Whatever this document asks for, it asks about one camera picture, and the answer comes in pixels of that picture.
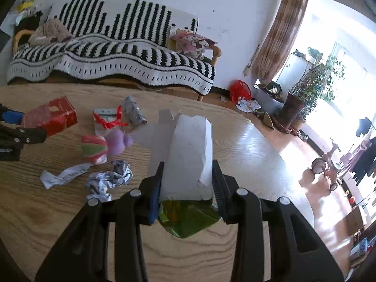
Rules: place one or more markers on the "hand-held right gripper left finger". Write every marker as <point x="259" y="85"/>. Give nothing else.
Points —
<point x="154" y="199"/>

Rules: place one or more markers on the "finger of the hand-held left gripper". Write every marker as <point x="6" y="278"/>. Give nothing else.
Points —
<point x="29" y="135"/>
<point x="13" y="117"/>

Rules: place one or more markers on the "brown paper bag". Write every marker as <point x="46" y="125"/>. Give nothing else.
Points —
<point x="269" y="120"/>

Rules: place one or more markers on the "black bag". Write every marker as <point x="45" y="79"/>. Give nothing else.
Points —
<point x="26" y="22"/>

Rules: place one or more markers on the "purple plush toy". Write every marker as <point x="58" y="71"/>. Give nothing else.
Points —
<point x="117" y="142"/>

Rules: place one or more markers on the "brown patterned curtain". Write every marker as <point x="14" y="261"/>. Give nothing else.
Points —
<point x="282" y="32"/>

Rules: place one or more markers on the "blue-white paper strip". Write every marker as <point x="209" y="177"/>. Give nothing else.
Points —
<point x="64" y="174"/>

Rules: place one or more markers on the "pink printed pillow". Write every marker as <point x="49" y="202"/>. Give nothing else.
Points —
<point x="191" y="42"/>

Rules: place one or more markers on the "tall white cabinet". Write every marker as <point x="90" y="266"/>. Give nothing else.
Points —
<point x="295" y="70"/>

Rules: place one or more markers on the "grey low bench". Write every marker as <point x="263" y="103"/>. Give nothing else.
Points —
<point x="268" y="95"/>

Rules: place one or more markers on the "black white striped blanket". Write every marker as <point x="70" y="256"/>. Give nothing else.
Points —
<point x="117" y="55"/>

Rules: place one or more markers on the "hanging beige ornament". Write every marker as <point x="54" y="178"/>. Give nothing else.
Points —
<point x="247" y="71"/>

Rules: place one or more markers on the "scattered white papers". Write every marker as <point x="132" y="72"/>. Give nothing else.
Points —
<point x="248" y="105"/>

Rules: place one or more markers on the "white carton with green inside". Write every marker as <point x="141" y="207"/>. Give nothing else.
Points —
<point x="191" y="152"/>

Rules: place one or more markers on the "red cardboard box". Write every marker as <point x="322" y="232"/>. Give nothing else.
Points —
<point x="53" y="116"/>

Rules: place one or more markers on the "yellow object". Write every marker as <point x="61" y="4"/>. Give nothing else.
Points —
<point x="25" y="4"/>

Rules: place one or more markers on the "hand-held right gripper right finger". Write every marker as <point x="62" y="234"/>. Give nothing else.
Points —
<point x="220" y="194"/>

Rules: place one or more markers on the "wooden frame sofa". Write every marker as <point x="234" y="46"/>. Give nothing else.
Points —
<point x="216" y="54"/>

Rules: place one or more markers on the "brown bundled cloth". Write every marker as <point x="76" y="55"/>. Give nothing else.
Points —
<point x="48" y="32"/>

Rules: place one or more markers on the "pink tricycle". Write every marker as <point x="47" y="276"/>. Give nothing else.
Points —
<point x="329" y="164"/>

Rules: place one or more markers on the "grey patterned packet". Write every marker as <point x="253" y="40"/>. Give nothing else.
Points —
<point x="133" y="110"/>

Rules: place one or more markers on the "crumpled blue-white wrapper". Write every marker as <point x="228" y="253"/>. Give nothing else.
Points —
<point x="98" y="185"/>

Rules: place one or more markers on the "tall potted plant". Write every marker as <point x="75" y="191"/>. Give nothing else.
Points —
<point x="292" y="108"/>

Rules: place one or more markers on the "red plastic bag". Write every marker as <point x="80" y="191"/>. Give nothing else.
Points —
<point x="240" y="91"/>

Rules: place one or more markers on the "hanging dark clothes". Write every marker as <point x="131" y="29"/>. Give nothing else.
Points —
<point x="362" y="152"/>

